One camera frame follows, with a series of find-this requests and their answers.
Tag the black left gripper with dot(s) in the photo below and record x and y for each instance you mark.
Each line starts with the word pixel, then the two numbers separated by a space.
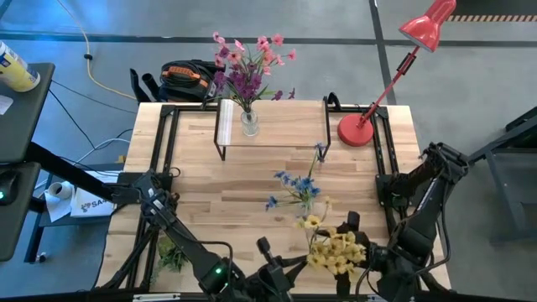
pixel 270 283

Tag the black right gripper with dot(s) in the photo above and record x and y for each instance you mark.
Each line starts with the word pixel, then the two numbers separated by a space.
pixel 375 258

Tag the yellow flower bunch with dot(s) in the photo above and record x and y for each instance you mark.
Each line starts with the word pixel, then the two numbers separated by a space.
pixel 335 251

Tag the blue flower bunch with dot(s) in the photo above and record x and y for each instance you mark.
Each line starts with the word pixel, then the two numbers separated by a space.
pixel 302 184

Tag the ribbed clear glass vase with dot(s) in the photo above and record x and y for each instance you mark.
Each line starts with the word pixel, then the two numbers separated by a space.
pixel 249 126

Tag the pink and purple flower bunch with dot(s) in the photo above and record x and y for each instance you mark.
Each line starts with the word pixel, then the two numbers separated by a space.
pixel 245 79

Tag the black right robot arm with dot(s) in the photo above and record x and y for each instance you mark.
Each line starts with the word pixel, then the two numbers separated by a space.
pixel 419 235

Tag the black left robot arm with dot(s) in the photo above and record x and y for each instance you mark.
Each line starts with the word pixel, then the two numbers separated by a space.
pixel 189 247

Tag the small green potted plant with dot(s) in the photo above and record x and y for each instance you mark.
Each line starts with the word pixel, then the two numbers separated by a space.
pixel 170 256

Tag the red desk lamp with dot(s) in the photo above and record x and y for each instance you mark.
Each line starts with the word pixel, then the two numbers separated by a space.
pixel 355 130

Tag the black clamp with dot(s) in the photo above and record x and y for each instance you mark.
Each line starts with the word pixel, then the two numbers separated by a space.
pixel 332 100

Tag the dark grey cart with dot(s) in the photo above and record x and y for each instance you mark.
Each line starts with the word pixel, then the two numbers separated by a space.
pixel 512 189

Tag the white printed paper bag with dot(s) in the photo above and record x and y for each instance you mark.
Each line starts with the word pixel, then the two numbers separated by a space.
pixel 90 205

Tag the black orange vacuum cleaner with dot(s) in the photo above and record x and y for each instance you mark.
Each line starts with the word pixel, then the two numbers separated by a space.
pixel 184 79

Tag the white tape roll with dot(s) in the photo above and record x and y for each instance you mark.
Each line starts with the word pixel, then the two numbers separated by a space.
pixel 63 192

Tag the black diagonal support beam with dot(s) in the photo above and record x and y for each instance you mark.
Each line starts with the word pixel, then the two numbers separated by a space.
pixel 63 168

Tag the black keyboard tray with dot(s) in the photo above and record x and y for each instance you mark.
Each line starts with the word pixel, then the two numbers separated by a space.
pixel 17 230

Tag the black computer mouse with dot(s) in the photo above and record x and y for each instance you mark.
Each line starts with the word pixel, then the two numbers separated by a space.
pixel 8 186

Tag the black side desk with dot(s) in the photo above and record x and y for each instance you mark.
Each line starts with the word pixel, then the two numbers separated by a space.
pixel 25 126

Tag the white paper sheet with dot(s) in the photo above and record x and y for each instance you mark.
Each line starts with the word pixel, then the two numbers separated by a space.
pixel 5 105

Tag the yellow wipes canister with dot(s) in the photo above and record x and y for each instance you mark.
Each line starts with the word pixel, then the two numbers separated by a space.
pixel 19 71

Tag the wooden shelf with black frame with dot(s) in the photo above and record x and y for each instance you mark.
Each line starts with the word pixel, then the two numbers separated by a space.
pixel 285 121

